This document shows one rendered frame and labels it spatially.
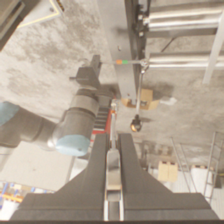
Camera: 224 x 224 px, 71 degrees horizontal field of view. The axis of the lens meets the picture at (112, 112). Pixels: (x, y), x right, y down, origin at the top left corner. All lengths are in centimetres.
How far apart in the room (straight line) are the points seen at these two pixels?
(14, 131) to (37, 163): 446
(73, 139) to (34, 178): 451
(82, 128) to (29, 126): 15
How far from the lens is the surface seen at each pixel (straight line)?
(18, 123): 49
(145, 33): 112
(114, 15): 62
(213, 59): 112
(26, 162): 501
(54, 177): 485
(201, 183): 839
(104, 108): 266
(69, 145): 43
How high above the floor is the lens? 168
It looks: 26 degrees down
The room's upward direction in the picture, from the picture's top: 169 degrees counter-clockwise
